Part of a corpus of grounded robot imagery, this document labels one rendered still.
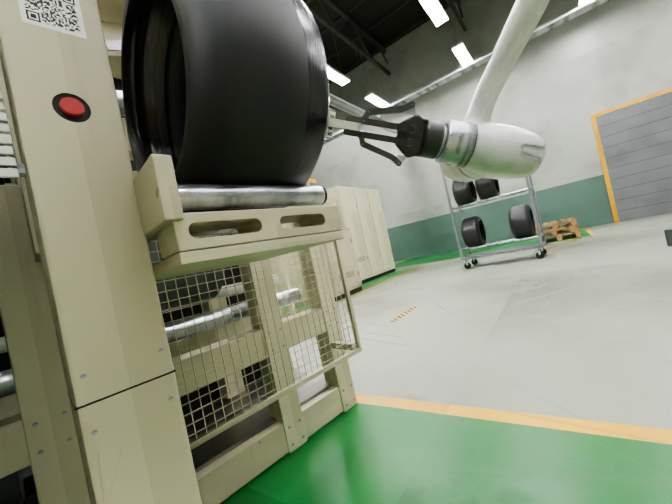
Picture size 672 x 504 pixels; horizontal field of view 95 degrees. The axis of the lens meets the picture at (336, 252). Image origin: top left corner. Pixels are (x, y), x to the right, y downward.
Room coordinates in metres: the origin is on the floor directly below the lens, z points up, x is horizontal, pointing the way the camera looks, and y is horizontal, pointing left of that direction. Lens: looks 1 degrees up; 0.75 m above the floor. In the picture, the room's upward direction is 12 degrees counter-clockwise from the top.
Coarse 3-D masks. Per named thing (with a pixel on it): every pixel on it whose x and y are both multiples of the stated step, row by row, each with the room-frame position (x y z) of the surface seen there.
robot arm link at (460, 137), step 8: (448, 120) 0.62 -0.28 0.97; (456, 120) 0.62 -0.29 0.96; (448, 128) 0.61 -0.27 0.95; (456, 128) 0.60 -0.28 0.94; (464, 128) 0.60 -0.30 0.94; (472, 128) 0.60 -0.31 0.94; (448, 136) 0.60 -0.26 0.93; (456, 136) 0.60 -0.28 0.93; (464, 136) 0.60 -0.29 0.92; (472, 136) 0.60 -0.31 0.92; (448, 144) 0.60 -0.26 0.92; (456, 144) 0.60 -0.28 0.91; (464, 144) 0.60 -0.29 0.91; (472, 144) 0.60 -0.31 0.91; (440, 152) 0.63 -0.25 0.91; (448, 152) 0.61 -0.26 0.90; (456, 152) 0.61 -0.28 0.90; (464, 152) 0.61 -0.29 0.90; (440, 160) 0.63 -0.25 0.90; (448, 160) 0.63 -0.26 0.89; (456, 160) 0.62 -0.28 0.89; (464, 160) 0.62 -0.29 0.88
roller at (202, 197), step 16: (192, 192) 0.50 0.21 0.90; (208, 192) 0.52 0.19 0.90; (224, 192) 0.54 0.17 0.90; (240, 192) 0.56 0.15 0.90; (256, 192) 0.59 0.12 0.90; (272, 192) 0.61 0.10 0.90; (288, 192) 0.64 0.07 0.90; (304, 192) 0.67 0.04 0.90; (320, 192) 0.71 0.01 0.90; (192, 208) 0.51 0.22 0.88; (208, 208) 0.53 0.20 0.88; (224, 208) 0.56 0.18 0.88; (240, 208) 0.59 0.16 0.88
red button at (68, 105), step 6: (60, 102) 0.46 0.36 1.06; (66, 102) 0.46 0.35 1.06; (72, 102) 0.47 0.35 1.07; (78, 102) 0.47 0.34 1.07; (60, 108) 0.46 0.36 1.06; (66, 108) 0.46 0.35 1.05; (72, 108) 0.47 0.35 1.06; (78, 108) 0.47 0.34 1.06; (84, 108) 0.48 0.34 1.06; (66, 114) 0.46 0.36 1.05; (72, 114) 0.47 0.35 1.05; (78, 114) 0.47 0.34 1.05
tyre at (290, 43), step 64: (128, 0) 0.64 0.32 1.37; (192, 0) 0.47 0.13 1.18; (256, 0) 0.51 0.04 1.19; (128, 64) 0.74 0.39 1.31; (192, 64) 0.49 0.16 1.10; (256, 64) 0.50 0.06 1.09; (320, 64) 0.60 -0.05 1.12; (128, 128) 0.77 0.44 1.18; (192, 128) 0.53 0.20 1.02; (256, 128) 0.54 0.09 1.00; (320, 128) 0.64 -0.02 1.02
